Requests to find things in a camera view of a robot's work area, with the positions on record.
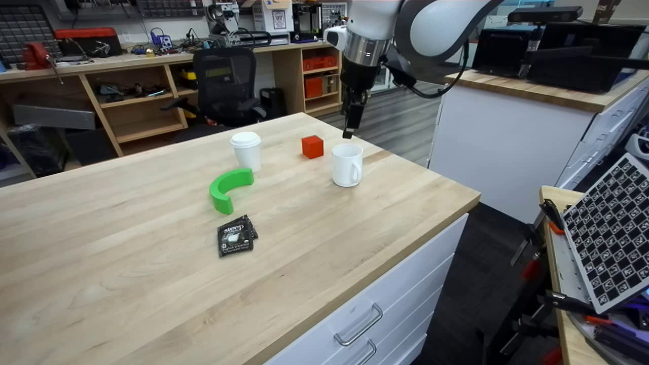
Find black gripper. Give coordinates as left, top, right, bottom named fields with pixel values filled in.
left=339, top=60, right=382, bottom=142

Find white paper cup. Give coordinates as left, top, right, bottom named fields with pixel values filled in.
left=229, top=130, right=264, bottom=174

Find black teabag packet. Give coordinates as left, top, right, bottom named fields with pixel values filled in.
left=215, top=214, right=261, bottom=260

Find white ceramic mug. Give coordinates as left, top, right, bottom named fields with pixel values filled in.
left=329, top=142, right=368, bottom=191

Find red cube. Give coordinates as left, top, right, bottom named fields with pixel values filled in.
left=300, top=133, right=326, bottom=163

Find red storage bin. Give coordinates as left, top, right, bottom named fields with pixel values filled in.
left=302, top=73, right=342, bottom=102
left=300, top=50, right=342, bottom=76

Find white cardboard box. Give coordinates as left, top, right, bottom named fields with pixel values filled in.
left=261, top=0, right=297, bottom=37

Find green curved plastic piece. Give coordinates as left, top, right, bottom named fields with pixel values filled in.
left=208, top=167, right=255, bottom=218

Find black office chair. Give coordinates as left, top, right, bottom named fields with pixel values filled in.
left=176, top=44, right=271, bottom=130

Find white counter with wooden top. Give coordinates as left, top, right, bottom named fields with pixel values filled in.
left=429, top=68, right=649, bottom=226

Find black monitor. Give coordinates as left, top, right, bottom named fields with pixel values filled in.
left=472, top=27, right=538, bottom=82

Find white drawer cabinet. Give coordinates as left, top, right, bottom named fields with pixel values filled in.
left=262, top=211, right=472, bottom=365

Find black red clamp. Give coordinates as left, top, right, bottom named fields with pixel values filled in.
left=536, top=196, right=568, bottom=240

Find wooden workbench with shelves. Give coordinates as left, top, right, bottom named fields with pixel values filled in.
left=0, top=37, right=372, bottom=161

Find black equipment case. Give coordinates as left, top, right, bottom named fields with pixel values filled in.
left=526, top=20, right=649, bottom=96

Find red toolbox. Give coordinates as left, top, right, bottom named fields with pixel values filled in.
left=53, top=27, right=127, bottom=58

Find black white checkerboard panel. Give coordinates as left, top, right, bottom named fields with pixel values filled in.
left=560, top=153, right=649, bottom=316

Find grey flat panel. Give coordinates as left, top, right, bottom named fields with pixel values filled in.
left=11, top=102, right=97, bottom=131

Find wooden side table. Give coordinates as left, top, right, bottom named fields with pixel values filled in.
left=538, top=184, right=649, bottom=365

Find red tool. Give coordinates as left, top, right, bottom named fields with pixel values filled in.
left=23, top=41, right=55, bottom=72

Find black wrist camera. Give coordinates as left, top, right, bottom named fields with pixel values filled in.
left=382, top=52, right=419, bottom=92

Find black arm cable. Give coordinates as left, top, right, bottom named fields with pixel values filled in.
left=388, top=44, right=471, bottom=102

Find silver drawer handle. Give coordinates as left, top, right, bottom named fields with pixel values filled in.
left=342, top=338, right=379, bottom=365
left=334, top=302, right=385, bottom=349

